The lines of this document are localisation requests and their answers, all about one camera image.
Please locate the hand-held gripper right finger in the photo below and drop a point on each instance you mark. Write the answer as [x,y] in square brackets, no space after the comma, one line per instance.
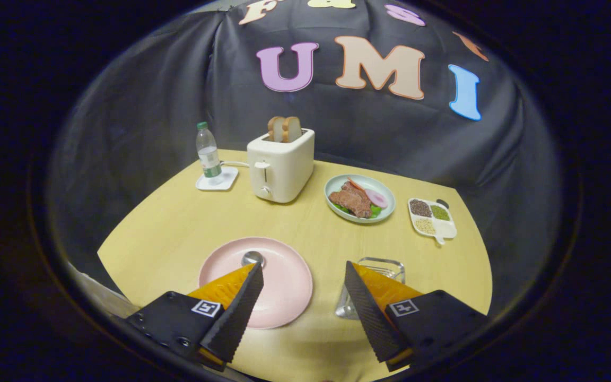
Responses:
[372,323]

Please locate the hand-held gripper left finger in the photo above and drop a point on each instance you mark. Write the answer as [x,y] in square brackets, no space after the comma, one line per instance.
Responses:
[236,323]

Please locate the pink round plate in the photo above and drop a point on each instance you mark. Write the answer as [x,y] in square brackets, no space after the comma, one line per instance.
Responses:
[284,276]

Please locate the pale beans pile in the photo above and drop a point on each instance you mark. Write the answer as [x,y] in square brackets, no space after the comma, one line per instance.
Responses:
[425,226]

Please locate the green lettuce leaf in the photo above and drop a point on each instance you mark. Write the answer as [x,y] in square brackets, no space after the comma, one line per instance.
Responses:
[375,211]

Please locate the white divided dish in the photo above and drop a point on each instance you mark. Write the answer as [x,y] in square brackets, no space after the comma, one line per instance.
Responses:
[446,229]

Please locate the brown meat slice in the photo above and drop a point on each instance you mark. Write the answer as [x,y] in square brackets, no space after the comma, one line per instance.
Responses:
[353,201]

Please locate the pink ham slice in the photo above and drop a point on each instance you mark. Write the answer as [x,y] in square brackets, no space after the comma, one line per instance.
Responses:
[377,198]

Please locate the dark beans pile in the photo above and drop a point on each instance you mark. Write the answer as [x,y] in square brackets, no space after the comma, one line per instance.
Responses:
[420,208]

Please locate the green beans pile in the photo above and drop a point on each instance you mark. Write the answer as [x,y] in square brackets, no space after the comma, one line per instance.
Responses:
[440,213]

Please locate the black round table grommet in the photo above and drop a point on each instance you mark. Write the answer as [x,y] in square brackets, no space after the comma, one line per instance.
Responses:
[443,202]

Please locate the orange carrot slice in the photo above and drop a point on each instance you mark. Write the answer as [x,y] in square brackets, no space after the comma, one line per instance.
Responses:
[355,183]

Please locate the pale green food plate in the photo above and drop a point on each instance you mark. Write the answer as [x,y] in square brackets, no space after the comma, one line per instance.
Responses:
[334,185]

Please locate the white square coaster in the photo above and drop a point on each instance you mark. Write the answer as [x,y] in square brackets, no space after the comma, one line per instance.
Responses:
[226,180]

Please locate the cream white toaster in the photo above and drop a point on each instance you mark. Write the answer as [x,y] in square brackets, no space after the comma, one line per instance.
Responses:
[284,170]

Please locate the clear plastic water bottle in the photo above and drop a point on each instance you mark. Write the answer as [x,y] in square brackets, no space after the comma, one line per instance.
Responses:
[209,156]

